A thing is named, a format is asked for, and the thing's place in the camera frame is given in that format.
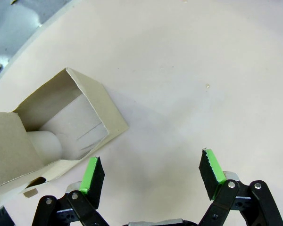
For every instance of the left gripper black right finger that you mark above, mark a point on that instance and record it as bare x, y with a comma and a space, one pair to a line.
213, 174

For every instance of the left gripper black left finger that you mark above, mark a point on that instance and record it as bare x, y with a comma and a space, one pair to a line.
92, 179

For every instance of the small white lidded paper cup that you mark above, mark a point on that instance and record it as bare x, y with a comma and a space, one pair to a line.
48, 147

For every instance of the brown cardboard cup carrier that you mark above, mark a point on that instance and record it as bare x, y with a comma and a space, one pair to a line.
103, 110

